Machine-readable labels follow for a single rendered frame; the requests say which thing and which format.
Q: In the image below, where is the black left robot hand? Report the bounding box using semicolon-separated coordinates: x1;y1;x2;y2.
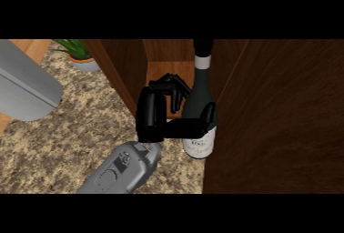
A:
135;72;218;144

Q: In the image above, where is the dark green wine bottle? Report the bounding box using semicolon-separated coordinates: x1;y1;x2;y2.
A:
179;38;219;160

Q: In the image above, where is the brown wooden cabinet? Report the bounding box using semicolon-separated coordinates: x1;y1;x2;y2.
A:
82;38;249;121

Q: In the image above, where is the dark brown cabinet door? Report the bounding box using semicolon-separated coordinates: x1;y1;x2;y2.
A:
202;38;344;195

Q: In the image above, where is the green plant in white pot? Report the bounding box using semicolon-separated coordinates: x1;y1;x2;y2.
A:
49;38;101;73

